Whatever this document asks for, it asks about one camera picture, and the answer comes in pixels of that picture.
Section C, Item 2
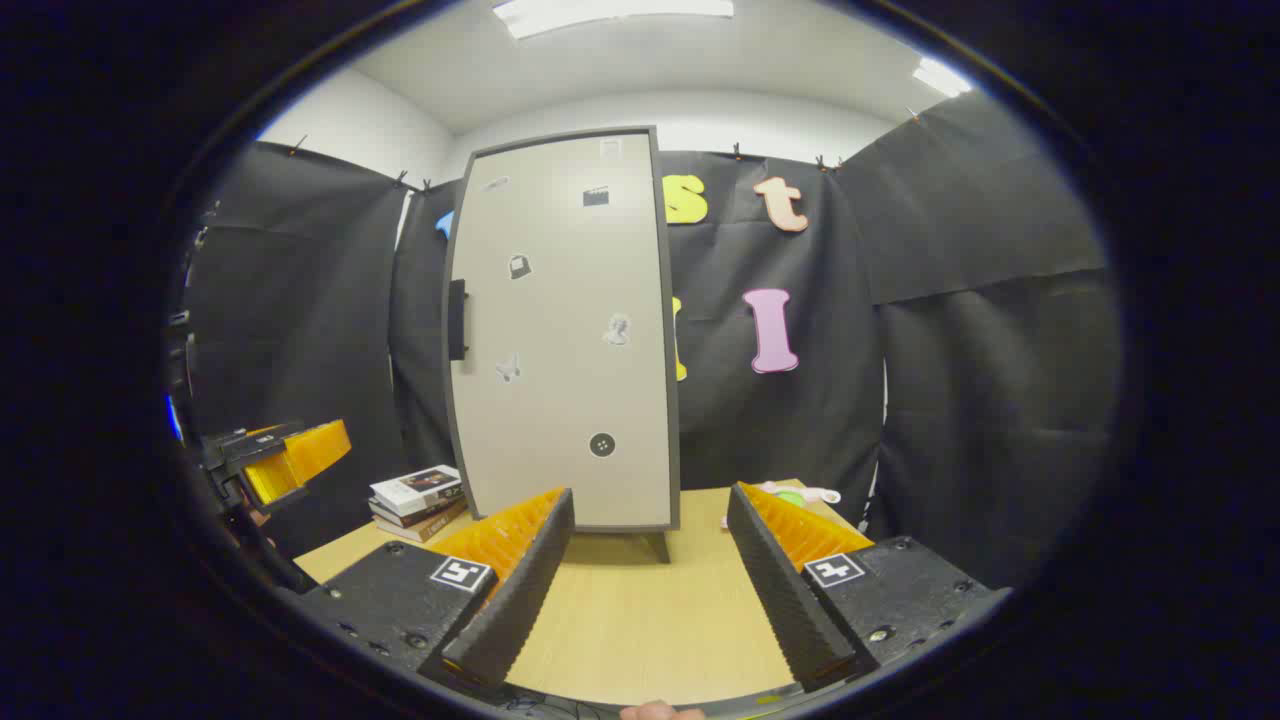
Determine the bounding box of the black backdrop cloth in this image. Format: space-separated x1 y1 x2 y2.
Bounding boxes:
185 92 1121 591

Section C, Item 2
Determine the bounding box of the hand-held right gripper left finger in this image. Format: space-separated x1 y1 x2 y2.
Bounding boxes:
300 488 576 691

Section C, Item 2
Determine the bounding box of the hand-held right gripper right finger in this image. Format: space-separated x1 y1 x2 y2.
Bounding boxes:
727 482 1011 693

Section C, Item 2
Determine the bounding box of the brown book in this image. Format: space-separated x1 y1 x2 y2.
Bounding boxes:
375 508 471 543

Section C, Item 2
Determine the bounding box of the grey cabinet door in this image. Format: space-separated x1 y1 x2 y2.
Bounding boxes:
441 126 682 532

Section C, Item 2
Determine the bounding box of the small ceiling light panel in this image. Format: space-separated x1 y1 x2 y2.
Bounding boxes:
912 57 973 99

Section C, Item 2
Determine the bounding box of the pink and green plush toy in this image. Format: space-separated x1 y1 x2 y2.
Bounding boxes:
722 481 842 529

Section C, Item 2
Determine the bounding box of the black door handle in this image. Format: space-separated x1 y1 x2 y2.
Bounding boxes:
447 279 470 362

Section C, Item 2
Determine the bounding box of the dark book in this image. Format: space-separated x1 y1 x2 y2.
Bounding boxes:
369 497 467 529

